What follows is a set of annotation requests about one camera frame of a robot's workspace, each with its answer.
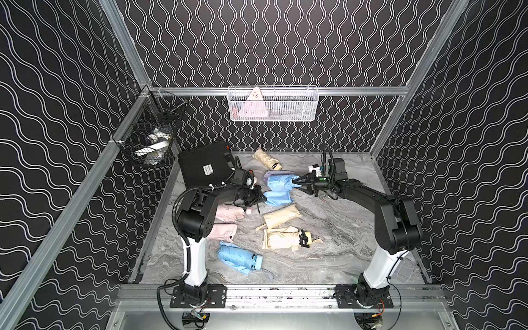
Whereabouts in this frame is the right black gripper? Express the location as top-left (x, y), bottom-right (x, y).
top-left (291, 171), bottom-right (333, 196)

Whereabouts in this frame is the light blue sleeve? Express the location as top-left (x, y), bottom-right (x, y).
top-left (267, 174), bottom-right (300, 192)
top-left (263, 191), bottom-right (294, 207)

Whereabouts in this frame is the pink sleeved umbrella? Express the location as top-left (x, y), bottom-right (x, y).
top-left (215, 204), bottom-right (252, 223)

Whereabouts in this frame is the pink umbrella sleeve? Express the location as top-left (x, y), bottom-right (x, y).
top-left (207, 223), bottom-right (238, 243)

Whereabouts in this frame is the cream sleeved umbrella front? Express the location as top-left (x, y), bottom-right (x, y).
top-left (255, 204), bottom-right (303, 231)

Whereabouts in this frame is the beige umbrella with wooden handle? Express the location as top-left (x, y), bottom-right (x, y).
top-left (262, 226), bottom-right (323, 251)

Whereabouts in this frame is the light blue umbrella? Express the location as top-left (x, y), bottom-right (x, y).
top-left (217, 241), bottom-right (275, 280)

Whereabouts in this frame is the lavender umbrella sleeve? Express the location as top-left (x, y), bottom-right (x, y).
top-left (263, 170), bottom-right (295, 181)

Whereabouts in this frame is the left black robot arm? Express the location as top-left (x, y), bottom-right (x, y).
top-left (171, 168), bottom-right (266, 302)

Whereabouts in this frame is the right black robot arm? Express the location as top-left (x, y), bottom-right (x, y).
top-left (292, 158), bottom-right (423, 290)

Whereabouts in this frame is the beige umbrella at back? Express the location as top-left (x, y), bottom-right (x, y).
top-left (252, 148), bottom-right (283, 171)

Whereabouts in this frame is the black tool case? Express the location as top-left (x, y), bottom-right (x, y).
top-left (178, 140), bottom-right (235, 189)

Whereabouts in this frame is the pink triangle card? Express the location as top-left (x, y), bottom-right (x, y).
top-left (238, 87), bottom-right (268, 121)

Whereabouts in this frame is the white roll in basket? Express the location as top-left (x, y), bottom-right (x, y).
top-left (134, 128), bottom-right (173, 166)

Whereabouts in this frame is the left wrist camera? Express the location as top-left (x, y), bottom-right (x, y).
top-left (243, 171), bottom-right (257, 188)

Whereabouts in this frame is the white wire basket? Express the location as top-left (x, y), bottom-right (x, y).
top-left (227, 85), bottom-right (320, 122)

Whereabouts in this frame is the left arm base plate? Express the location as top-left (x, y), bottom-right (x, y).
top-left (170, 283), bottom-right (228, 309)

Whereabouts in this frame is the black wire basket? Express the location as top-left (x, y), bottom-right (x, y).
top-left (117, 90), bottom-right (189, 168)

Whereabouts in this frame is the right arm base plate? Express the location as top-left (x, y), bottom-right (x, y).
top-left (333, 283), bottom-right (394, 309)

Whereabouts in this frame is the aluminium front rail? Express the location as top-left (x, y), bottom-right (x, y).
top-left (117, 282), bottom-right (446, 313)

